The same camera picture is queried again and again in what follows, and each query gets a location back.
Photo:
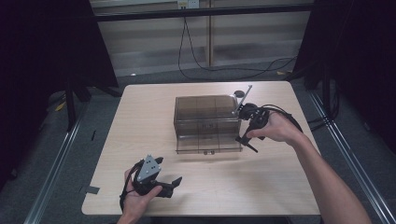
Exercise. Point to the white wall outlet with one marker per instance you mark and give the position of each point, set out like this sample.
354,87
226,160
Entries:
188,4

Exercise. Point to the grey tape piece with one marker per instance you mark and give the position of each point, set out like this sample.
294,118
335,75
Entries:
91,189

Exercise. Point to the metal floor rail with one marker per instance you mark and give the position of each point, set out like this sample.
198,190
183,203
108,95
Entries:
351,155
56,168

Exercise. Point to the translucent brown box drawer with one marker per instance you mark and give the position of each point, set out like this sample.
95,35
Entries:
202,140

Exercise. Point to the translucent brown storage box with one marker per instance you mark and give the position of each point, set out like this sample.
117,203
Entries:
202,107

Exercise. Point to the black floor tape mark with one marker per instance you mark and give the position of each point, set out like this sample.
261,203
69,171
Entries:
93,135

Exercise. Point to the black horizontal bar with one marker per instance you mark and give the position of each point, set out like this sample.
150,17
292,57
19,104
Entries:
155,14

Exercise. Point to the person's left hand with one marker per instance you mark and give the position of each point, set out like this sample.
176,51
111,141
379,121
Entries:
135,205

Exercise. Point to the person's right hand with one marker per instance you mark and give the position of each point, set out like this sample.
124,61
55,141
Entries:
277,129

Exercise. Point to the black round table grommet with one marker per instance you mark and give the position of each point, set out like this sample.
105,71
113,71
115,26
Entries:
238,93

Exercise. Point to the yellow floor tape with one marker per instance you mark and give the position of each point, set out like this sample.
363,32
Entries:
60,106
281,73

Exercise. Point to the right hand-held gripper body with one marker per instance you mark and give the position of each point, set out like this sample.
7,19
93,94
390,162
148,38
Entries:
253,112

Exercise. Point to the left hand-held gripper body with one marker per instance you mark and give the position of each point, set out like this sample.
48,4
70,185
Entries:
148,170

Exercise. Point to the wooden wall strip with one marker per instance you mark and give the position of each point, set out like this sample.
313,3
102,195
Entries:
210,37

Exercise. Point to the black metal stand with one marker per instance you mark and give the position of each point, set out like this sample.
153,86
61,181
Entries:
326,93
71,105

